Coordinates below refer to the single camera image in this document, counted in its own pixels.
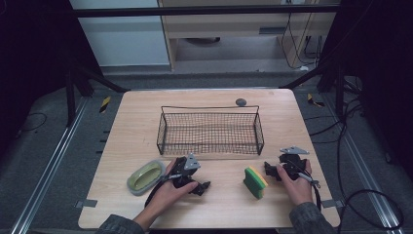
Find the black metal stand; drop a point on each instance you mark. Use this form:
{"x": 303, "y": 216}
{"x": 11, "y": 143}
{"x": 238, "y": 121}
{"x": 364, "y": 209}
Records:
{"x": 324, "y": 76}
{"x": 81, "y": 81}

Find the light wooden desk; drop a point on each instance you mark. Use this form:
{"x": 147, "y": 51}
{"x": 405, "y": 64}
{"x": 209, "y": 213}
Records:
{"x": 227, "y": 24}

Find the green soap dish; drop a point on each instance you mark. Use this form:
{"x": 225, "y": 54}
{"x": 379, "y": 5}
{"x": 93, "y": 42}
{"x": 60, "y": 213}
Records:
{"x": 146, "y": 177}

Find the white cabinet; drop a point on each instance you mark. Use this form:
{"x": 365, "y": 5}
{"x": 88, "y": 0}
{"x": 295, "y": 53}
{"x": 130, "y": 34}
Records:
{"x": 123, "y": 39}

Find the person's left hand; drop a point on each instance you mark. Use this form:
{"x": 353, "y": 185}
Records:
{"x": 167, "y": 196}

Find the green and yellow sponge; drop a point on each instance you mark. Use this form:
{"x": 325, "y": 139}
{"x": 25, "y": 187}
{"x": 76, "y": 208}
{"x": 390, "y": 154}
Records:
{"x": 255, "y": 182}

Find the black yellow striped tape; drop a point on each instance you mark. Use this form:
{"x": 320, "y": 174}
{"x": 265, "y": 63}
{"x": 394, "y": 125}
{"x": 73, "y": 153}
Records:
{"x": 105, "y": 104}
{"x": 313, "y": 100}

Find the black horizontal frame bar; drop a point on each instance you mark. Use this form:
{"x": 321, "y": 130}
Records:
{"x": 195, "y": 10}

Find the black curtain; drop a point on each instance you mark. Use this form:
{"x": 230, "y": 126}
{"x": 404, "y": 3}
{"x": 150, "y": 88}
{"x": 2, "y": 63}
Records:
{"x": 32, "y": 65}
{"x": 383, "y": 65}

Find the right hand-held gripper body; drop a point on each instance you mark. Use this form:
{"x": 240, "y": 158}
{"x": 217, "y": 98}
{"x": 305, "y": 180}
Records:
{"x": 292, "y": 162}

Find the person's right hand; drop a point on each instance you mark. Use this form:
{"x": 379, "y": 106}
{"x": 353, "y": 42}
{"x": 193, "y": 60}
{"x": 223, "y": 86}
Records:
{"x": 297, "y": 190}

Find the grey round table cap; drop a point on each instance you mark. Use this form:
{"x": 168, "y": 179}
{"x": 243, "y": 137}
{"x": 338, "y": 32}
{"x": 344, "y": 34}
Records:
{"x": 241, "y": 102}

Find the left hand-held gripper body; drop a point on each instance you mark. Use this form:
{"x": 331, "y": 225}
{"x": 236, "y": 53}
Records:
{"x": 187, "y": 165}

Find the grey metal table bracket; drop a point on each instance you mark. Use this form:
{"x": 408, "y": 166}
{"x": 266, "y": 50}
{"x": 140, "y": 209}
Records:
{"x": 331, "y": 203}
{"x": 86, "y": 203}

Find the aluminium floor rail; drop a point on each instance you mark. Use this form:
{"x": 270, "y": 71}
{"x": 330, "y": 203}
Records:
{"x": 45, "y": 172}
{"x": 367, "y": 169}

